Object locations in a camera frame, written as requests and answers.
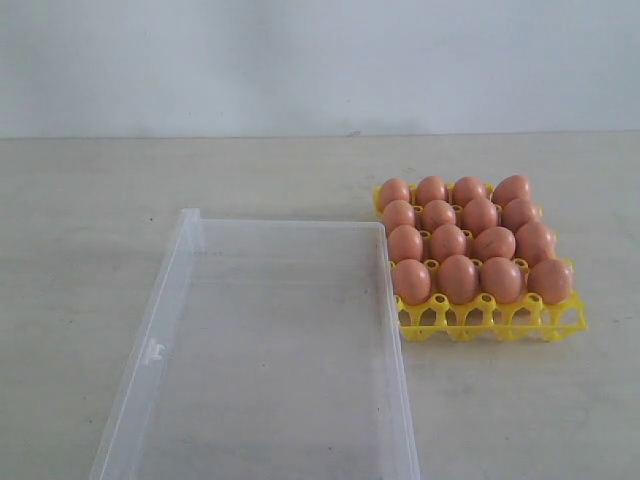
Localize yellow plastic egg tray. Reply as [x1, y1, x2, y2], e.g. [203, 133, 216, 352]
[374, 182, 586, 341]

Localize clear plastic storage box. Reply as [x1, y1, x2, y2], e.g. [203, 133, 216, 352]
[90, 208, 420, 479]

